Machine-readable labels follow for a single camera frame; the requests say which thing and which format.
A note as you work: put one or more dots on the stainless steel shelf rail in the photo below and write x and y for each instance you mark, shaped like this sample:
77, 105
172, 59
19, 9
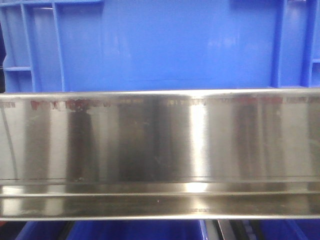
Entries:
184, 154

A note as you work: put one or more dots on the large blue shelf box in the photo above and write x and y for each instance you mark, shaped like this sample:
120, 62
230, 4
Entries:
136, 45

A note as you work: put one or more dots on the lower blue bin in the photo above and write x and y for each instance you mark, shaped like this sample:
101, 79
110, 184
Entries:
114, 230

